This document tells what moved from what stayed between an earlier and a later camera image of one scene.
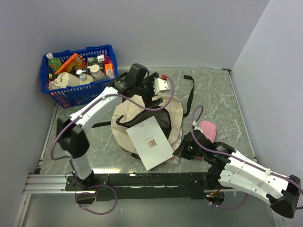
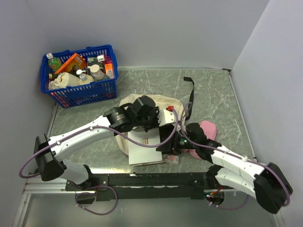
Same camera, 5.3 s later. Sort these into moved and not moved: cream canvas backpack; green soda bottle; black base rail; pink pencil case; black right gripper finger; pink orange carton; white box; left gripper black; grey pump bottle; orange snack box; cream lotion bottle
Moved: left gripper black; black right gripper finger; white box; cream canvas backpack
Not moved: pink orange carton; grey pump bottle; cream lotion bottle; black base rail; pink pencil case; orange snack box; green soda bottle
